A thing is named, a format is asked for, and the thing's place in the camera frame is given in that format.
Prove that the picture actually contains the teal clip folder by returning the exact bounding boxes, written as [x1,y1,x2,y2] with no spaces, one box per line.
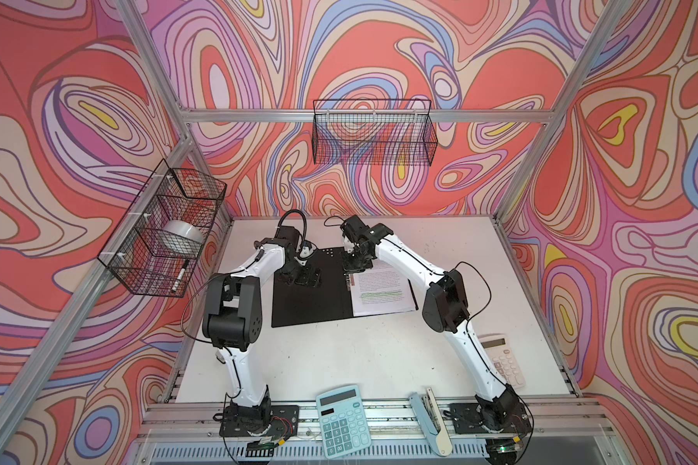
[270,246,420,329]

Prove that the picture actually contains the white printed paper sheets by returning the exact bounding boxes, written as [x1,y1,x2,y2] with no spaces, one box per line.
[349,260,418,318]

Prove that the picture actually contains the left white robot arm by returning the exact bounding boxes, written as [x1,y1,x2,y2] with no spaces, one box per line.
[202,242,319,409]

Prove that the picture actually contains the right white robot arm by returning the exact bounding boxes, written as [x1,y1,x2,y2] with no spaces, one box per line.
[340,216,520,429]

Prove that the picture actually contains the black marker pen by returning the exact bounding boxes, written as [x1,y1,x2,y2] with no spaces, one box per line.
[171,260,189,295]

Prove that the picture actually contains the white tape roll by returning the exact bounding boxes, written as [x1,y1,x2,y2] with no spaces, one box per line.
[163,220,205,243]

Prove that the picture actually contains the teal calculator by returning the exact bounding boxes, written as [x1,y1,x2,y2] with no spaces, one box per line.
[316,385,371,459]

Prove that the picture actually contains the pink white calculator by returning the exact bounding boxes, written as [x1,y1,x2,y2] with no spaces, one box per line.
[479,333,527,389]

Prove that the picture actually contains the light blue stapler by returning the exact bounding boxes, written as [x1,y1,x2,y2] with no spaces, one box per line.
[408,387,453,457]

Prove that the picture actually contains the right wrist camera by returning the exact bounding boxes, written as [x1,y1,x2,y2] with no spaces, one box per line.
[339,215,370,244]

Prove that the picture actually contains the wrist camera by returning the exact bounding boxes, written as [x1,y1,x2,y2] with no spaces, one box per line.
[339,215,370,244]
[275,226,317,261]

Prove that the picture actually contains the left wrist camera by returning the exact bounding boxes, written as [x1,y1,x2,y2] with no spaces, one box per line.
[275,226,317,261]

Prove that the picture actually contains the black wire basket back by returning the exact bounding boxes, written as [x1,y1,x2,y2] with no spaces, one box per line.
[311,97,438,167]

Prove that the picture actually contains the black wire basket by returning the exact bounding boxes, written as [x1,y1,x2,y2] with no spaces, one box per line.
[311,97,438,167]
[97,161,227,298]

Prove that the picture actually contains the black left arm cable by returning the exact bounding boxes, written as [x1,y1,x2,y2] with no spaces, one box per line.
[179,208,309,460]

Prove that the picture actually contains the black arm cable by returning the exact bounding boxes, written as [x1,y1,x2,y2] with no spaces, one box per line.
[324,215,536,460]
[179,208,309,460]

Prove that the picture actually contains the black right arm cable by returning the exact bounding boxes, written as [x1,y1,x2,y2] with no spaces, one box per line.
[324,215,536,460]

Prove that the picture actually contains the black wire basket left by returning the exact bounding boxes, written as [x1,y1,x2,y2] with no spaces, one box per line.
[97,161,227,298]

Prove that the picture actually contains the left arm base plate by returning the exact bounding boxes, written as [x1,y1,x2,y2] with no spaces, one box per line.
[213,404,300,439]

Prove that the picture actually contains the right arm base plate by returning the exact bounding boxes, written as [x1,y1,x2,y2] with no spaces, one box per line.
[443,401,533,436]

